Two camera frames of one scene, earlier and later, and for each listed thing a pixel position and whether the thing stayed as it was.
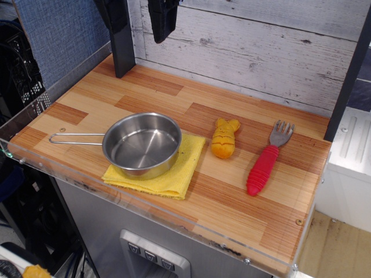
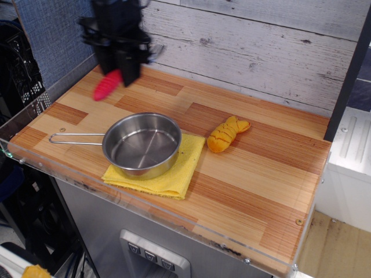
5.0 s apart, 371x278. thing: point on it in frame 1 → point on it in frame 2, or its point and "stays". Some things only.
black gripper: (163, 15) → (114, 29)
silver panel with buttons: (145, 259) stays
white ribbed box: (344, 190) stays
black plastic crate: (22, 94) stays
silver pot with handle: (143, 146) stays
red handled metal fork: (261, 170) → (107, 84)
